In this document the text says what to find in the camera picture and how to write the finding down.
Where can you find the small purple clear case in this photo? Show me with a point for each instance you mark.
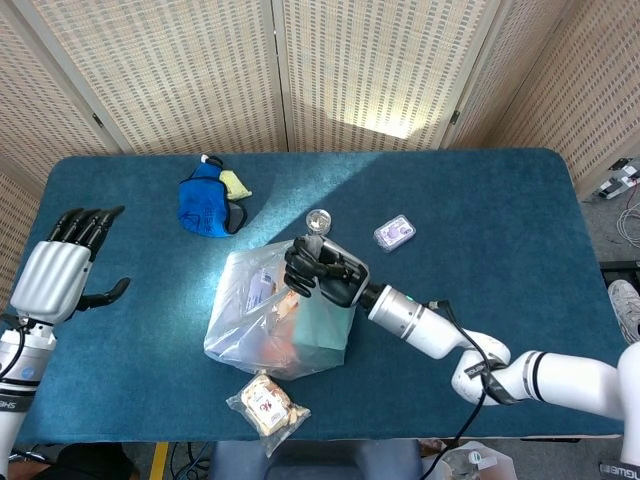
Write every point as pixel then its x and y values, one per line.
pixel 395 232

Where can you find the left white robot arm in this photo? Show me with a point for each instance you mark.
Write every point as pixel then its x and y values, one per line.
pixel 20 360

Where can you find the clear plastic shopping bag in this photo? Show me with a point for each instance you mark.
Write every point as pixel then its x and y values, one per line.
pixel 235 330

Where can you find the pastry in clear wrapper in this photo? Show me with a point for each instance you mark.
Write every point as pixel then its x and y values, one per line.
pixel 262 405

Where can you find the woven folding screen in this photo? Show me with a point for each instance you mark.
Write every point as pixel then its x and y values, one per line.
pixel 200 75

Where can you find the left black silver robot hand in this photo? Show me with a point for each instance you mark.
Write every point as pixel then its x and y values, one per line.
pixel 50 280

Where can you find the orange snack packet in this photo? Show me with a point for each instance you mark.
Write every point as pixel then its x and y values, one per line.
pixel 280 345

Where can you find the white and blue box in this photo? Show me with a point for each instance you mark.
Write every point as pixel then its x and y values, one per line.
pixel 260 290

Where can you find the white power strip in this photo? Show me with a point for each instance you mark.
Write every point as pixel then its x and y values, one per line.
pixel 617 180

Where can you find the black metal frame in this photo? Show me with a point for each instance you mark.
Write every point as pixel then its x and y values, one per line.
pixel 620 270

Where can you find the small clear round jar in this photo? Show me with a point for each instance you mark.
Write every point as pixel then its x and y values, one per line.
pixel 318 220

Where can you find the pale yellow pouch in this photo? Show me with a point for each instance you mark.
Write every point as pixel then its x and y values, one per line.
pixel 234 185

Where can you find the clear plastic container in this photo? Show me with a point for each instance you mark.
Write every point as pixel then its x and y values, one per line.
pixel 487 462

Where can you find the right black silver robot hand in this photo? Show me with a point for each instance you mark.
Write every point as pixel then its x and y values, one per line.
pixel 340 275

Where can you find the blue fabric pouch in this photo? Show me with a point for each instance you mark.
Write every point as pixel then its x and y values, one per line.
pixel 202 205

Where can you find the teal cardboard box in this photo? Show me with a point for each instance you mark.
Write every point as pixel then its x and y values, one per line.
pixel 322 330

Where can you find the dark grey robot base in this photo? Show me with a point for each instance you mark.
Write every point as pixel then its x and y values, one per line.
pixel 320 457

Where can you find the white sneaker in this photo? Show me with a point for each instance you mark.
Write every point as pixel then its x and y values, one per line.
pixel 625 305

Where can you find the teal fabric table cover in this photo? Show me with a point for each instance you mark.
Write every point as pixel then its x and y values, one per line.
pixel 150 325

